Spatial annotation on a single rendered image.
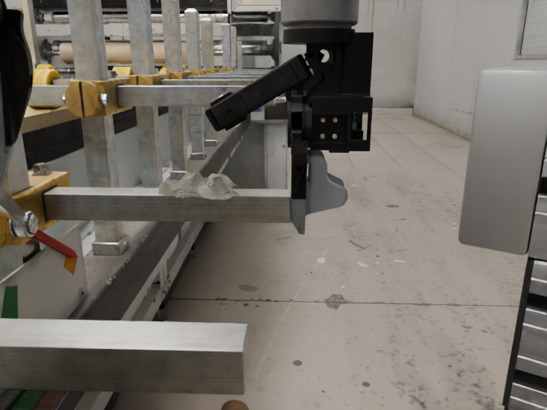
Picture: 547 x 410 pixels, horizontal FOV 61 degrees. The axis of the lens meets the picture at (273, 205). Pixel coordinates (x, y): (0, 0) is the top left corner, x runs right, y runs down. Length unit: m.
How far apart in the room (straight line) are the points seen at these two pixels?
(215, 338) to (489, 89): 0.20
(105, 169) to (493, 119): 0.60
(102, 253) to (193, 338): 0.52
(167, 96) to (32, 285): 0.35
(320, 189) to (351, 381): 1.21
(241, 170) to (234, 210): 2.71
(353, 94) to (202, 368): 0.30
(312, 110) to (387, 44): 9.00
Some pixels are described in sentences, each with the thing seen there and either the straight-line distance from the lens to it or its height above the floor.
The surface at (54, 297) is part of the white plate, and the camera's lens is 0.60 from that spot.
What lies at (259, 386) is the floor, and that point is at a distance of 1.61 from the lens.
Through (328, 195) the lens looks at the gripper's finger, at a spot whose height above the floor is 0.86.
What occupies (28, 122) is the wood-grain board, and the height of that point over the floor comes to 0.89.
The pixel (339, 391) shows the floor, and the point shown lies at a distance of 1.60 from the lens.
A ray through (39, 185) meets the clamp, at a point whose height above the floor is 0.87.
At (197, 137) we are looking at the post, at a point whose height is 0.77.
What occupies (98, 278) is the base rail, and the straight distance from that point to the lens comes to 0.72.
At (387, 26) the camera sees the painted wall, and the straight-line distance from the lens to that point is 9.46.
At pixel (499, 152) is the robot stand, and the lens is 0.25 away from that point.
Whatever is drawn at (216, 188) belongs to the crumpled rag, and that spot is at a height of 0.87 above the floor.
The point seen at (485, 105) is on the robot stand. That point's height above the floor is 0.98.
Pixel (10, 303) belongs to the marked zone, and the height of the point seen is 0.78.
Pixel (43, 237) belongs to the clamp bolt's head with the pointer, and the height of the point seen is 0.82.
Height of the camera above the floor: 1.00
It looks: 17 degrees down
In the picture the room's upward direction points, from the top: straight up
